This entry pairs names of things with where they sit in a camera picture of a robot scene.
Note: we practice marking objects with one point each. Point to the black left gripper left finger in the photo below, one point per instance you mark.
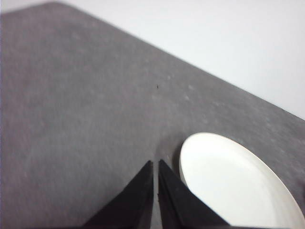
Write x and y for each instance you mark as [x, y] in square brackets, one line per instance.
[133, 205]

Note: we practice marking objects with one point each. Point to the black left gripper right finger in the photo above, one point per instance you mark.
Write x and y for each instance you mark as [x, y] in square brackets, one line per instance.
[176, 205]

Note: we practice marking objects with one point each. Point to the white round plate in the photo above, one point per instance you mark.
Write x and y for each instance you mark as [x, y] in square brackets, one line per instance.
[238, 179]

